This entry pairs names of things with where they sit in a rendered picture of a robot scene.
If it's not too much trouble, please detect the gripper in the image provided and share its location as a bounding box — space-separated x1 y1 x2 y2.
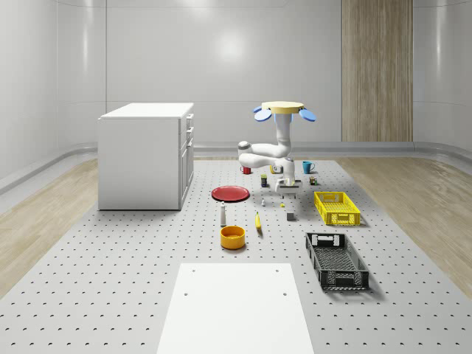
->
274 177 302 201

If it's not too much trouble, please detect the yellow basket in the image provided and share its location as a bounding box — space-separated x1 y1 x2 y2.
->
313 190 361 226

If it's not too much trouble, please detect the red plate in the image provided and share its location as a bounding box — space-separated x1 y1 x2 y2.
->
211 185 251 203

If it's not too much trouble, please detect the yellow bowl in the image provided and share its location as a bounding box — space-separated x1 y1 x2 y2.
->
220 225 246 249

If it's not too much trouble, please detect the dark grey basket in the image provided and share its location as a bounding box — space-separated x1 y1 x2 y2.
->
305 232 370 291

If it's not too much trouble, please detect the white board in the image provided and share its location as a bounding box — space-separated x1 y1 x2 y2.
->
156 263 316 354

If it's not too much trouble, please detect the white cabinet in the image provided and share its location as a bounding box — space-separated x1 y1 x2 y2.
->
97 102 195 212

